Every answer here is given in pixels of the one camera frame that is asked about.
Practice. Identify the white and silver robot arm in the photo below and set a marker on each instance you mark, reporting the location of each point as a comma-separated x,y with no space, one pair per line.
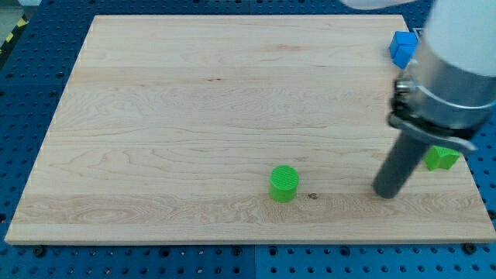
447,91

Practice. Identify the green star block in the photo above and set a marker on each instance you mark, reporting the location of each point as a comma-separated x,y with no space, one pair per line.
438,157

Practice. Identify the light wooden board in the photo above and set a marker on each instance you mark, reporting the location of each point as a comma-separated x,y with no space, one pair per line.
169,127

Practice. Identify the green cylinder block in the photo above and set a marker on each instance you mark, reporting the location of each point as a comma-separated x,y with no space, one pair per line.
284,181

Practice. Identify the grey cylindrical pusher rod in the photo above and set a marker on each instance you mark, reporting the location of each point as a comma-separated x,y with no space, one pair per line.
399,165

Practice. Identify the blue cube block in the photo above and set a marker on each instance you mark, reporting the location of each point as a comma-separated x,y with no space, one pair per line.
402,48

